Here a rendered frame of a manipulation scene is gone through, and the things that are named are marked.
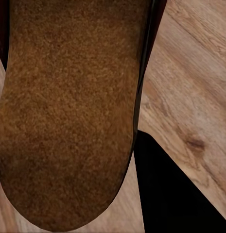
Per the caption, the sandal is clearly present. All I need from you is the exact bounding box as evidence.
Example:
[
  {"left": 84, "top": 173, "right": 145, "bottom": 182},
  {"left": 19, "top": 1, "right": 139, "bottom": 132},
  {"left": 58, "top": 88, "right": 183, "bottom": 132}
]
[{"left": 0, "top": 0, "right": 167, "bottom": 232}]

